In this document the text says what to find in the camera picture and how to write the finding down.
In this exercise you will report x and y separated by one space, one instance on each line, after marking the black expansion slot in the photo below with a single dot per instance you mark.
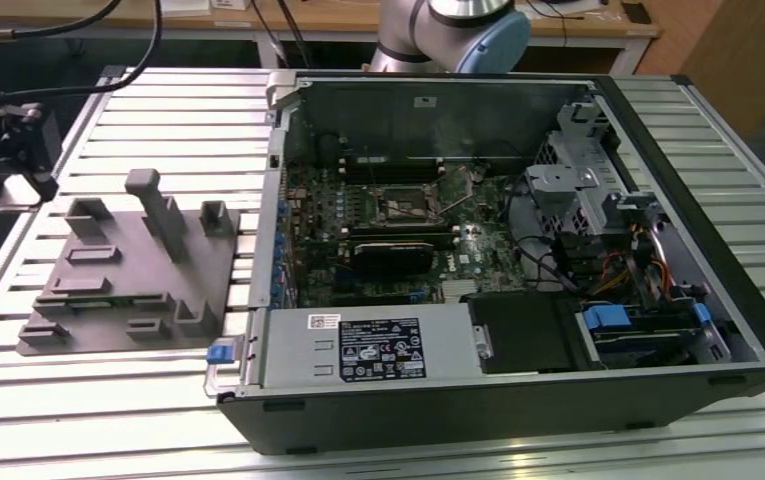
375 300

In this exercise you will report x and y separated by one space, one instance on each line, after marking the grey parts rack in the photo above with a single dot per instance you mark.
135 280

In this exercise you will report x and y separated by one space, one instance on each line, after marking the small black device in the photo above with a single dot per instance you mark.
636 12

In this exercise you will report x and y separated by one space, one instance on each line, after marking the black plastic drive cover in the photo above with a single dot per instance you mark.
528 335

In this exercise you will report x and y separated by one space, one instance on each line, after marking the silver drive cage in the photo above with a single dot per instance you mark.
555 182

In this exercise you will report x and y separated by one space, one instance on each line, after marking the black PC case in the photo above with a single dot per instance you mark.
422 420

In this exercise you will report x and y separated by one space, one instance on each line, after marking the silver power supply unit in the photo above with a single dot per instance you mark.
288 350

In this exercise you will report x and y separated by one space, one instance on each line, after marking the blue plastic clip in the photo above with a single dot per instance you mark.
701 314

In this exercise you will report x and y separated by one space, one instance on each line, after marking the silver chipset heatsink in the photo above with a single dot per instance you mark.
460 291

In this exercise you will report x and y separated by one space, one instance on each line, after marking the wooden desk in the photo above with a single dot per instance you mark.
221 21

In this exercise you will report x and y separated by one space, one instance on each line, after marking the blue case latch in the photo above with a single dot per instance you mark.
220 352

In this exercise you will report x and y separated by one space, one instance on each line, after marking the black graphics card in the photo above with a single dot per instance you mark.
391 260

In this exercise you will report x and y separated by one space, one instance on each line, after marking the green motherboard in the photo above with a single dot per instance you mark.
488 235

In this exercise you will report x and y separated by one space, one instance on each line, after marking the brown wooden cabinet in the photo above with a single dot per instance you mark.
742 60

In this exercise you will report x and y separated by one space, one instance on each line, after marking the white cardboard box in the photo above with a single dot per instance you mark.
184 5
231 4

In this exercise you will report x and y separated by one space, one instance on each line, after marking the white board sticker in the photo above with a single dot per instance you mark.
464 259

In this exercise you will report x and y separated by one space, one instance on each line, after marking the blue disk carrier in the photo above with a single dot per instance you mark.
604 317

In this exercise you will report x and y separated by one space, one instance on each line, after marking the CPU socket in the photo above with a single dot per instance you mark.
395 216

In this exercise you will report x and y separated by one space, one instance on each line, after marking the black RAM slot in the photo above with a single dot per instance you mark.
402 226
395 175
395 166
395 180
395 171

